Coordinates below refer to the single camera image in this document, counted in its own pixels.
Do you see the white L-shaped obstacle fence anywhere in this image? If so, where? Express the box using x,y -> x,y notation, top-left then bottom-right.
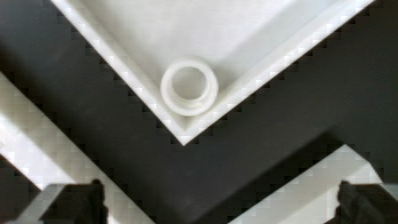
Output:
0,73 -> 398,224

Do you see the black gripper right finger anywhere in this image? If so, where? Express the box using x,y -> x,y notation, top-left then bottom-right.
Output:
327,181 -> 398,224

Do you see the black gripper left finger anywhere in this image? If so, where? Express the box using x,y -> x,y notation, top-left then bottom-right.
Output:
16,179 -> 108,224

